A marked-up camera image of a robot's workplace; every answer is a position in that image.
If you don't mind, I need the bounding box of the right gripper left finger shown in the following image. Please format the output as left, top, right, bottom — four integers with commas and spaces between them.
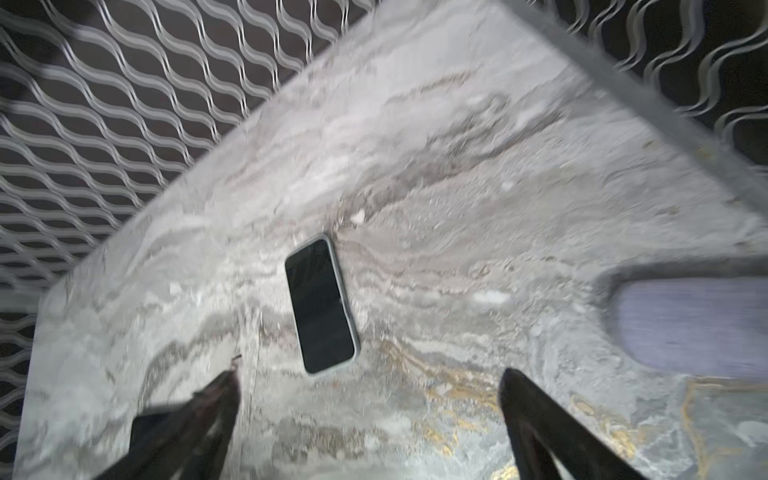
97, 369, 241, 479

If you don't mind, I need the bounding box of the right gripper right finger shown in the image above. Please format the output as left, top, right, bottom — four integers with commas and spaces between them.
498, 368, 643, 479

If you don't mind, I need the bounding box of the light blue phone case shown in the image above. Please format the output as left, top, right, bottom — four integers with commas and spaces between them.
284, 232, 362, 378

